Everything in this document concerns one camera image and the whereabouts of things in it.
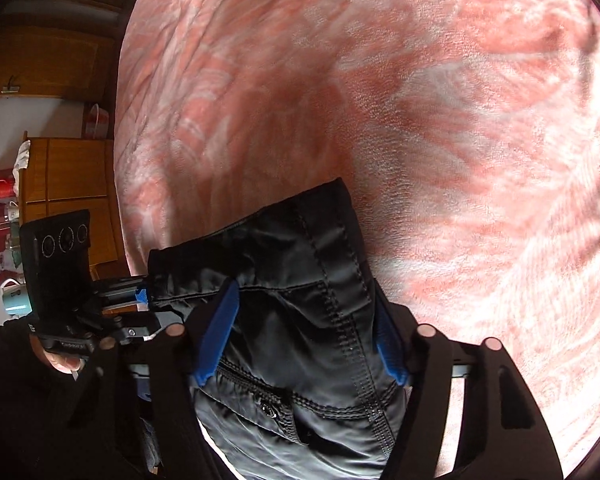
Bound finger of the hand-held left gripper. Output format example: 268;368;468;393
97;276;153;311

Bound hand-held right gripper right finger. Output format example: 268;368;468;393
374;300;563;480

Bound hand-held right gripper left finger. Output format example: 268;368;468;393
70;277;241;480

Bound black padded pants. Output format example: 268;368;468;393
147;177;416;480

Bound person's left forearm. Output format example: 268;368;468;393
0;320;148;480

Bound person's left hand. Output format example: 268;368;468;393
39;345;91;376

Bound teal mug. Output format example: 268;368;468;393
0;280;31;313

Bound wooden cabinet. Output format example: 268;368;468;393
17;132;126;271

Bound white cloth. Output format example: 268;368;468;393
12;140;31;186

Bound dark wooden door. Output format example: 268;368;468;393
0;0;146;101

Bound bed with pink printed sheet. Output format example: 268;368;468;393
112;0;600;480

